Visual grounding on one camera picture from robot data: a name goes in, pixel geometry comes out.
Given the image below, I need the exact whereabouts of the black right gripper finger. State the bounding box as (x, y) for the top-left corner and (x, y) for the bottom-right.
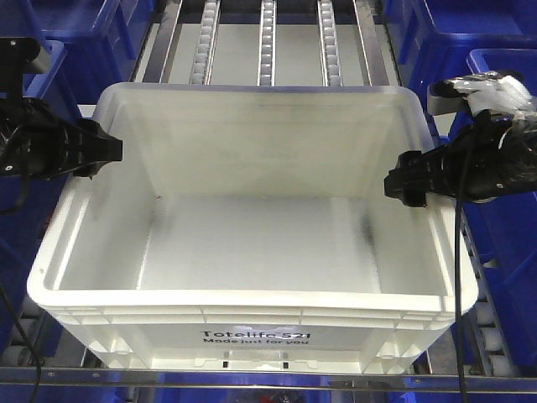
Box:
(383, 149), (456, 207)

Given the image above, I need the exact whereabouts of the left side roller track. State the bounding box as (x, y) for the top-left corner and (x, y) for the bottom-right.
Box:
(1, 296), (42, 367)

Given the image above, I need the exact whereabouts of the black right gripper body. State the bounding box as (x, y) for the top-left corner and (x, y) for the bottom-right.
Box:
(444, 111), (536, 202)

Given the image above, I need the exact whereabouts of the roller track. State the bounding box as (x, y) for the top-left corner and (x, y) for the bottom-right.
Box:
(1, 296), (42, 367)
(423, 108), (519, 377)

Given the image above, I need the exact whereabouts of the blue bin left far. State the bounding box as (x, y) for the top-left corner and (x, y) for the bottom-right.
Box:
(30, 0), (156, 104)

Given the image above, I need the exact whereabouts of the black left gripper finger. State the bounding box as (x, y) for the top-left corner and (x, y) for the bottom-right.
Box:
(74, 118), (123, 176)

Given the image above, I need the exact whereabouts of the right side roller track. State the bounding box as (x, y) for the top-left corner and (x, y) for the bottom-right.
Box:
(423, 108), (519, 377)

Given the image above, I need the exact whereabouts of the left roller track rail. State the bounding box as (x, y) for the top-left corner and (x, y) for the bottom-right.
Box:
(189, 0), (221, 85)

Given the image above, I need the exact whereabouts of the white plastic tote bin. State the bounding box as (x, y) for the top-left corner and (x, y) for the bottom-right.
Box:
(27, 83), (455, 374)

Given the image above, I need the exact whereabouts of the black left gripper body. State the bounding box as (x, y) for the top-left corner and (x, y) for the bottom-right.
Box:
(1, 97), (80, 180)

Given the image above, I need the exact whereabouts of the blue bin left near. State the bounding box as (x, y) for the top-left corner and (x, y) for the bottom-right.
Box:
(1, 40), (81, 314)

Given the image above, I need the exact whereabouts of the blue bin right near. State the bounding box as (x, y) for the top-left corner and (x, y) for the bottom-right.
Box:
(462, 49), (536, 376)

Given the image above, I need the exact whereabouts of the blue bin right far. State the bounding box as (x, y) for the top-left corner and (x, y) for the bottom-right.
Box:
(381, 0), (536, 106)

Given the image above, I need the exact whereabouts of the right wrist camera wrapped plastic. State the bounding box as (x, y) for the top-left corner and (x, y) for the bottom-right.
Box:
(426, 71), (536, 123)

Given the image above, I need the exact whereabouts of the roller track rail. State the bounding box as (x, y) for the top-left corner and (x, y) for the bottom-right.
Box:
(316, 0), (343, 86)
(257, 0), (277, 86)
(189, 0), (221, 85)

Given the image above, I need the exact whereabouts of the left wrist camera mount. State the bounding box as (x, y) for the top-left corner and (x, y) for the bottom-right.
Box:
(1, 37), (50, 102)

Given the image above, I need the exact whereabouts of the middle roller track rail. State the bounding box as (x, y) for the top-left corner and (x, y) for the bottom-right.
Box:
(257, 0), (277, 86)

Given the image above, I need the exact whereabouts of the front steel shelf bar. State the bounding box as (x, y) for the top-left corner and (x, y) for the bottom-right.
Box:
(1, 367), (536, 395)

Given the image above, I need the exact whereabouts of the right roller track rail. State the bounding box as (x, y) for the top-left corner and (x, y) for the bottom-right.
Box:
(316, 0), (343, 86)

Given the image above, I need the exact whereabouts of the blue bin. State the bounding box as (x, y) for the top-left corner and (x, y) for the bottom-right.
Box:
(381, 0), (536, 106)
(462, 49), (536, 376)
(30, 0), (156, 104)
(1, 40), (81, 314)

